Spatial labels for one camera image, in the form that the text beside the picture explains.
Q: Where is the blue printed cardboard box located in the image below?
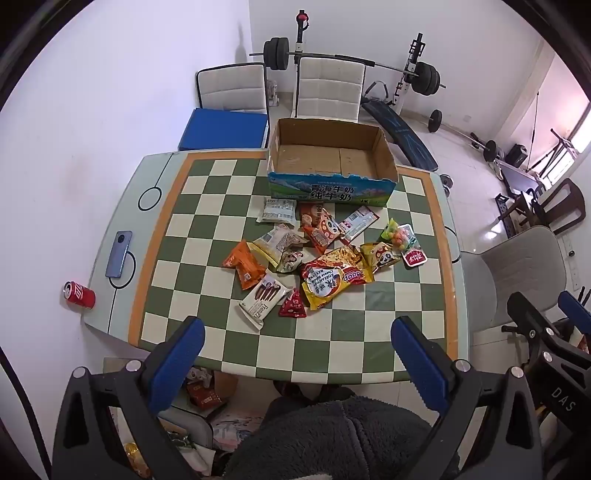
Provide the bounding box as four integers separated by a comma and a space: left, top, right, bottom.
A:
267, 117, 399, 207

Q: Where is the yellow panda snack packet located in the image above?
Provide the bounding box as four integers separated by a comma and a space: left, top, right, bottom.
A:
360, 242, 402, 276

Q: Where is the small grey panda snack packet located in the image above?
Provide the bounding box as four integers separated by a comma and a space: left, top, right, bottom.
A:
277, 249, 315, 274

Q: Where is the person's grey fleece clothing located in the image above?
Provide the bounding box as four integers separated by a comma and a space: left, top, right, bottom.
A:
225, 387, 462, 480

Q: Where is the grey shell chair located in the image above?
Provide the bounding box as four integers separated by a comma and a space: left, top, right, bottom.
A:
459, 226, 568, 334

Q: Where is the dark wooden chair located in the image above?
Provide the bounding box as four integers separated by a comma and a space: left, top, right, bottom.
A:
530, 178, 587, 237

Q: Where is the small dark red snack packet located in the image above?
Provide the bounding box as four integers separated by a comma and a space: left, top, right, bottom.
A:
278, 288, 308, 319

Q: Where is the clear colourful candy bag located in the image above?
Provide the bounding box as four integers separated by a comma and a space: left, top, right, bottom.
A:
379, 218, 419, 253

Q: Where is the white and green snack packet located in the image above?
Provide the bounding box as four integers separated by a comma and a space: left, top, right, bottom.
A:
257, 197, 297, 228

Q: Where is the white chocolate stick packet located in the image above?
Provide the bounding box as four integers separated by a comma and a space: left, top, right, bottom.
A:
239, 274, 294, 331

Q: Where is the red soda can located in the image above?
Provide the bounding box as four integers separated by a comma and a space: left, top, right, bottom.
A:
63, 280, 97, 309

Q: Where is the open cardboard box with snacks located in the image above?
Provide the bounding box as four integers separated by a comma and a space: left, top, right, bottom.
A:
184, 367, 239, 412

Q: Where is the blue smartphone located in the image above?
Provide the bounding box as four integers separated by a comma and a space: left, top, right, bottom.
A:
105, 231, 134, 279

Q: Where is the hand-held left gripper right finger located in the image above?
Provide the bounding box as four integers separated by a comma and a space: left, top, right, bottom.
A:
390, 316, 544, 480

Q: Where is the large yellow and red snack bag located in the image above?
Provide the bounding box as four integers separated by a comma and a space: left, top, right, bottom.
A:
300, 244, 374, 311

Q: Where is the red panda snack packet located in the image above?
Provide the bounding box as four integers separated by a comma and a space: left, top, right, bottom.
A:
299, 204, 343, 256

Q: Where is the red and white snack packet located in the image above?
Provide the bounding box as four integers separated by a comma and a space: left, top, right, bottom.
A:
339, 206, 380, 243

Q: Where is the beige snack packet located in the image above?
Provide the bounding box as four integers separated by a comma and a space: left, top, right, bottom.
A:
252, 223, 309, 265

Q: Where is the black barbell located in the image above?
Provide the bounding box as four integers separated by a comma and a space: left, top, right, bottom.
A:
249, 36, 447, 97

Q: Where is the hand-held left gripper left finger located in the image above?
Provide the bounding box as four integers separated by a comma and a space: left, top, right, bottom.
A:
53, 316, 206, 480

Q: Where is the orange snack packet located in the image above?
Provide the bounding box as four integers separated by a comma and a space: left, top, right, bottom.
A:
222, 240, 268, 291

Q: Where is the small barbell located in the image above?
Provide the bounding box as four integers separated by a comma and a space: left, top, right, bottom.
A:
428, 109, 498, 163

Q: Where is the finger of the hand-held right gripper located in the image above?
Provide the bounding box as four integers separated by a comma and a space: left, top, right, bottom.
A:
502, 292, 573, 365
558, 291, 591, 324

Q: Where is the black weight bench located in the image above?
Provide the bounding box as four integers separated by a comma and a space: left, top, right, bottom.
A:
361, 100, 439, 171

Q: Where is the white padded chair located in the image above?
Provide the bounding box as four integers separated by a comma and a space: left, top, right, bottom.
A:
294, 56, 366, 123
196, 63, 270, 114

